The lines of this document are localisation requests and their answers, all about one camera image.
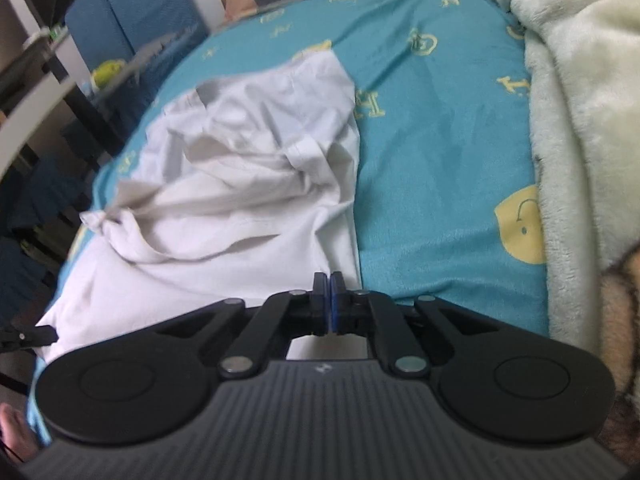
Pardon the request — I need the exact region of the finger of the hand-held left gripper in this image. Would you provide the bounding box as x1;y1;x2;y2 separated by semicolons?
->
0;324;57;355

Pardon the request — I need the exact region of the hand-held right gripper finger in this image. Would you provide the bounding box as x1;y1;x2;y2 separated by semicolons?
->
149;272;331;380
330;271;502;379

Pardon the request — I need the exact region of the white t-shirt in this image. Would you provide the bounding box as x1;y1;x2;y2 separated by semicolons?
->
37;52;364;367

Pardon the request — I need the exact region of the teal printed bedsheet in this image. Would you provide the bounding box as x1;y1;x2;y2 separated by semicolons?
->
25;0;551;446

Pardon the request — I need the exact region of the white desk board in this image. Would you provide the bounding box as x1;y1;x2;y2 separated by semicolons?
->
0;35;77;182

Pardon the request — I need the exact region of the tan plush cloth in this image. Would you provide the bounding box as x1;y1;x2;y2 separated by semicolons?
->
596;244;640;457

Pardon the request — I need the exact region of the light green fleece blanket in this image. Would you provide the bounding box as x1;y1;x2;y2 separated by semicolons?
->
469;0;640;343

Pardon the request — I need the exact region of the blue sofa chair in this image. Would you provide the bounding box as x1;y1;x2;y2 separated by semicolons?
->
64;0;212;128

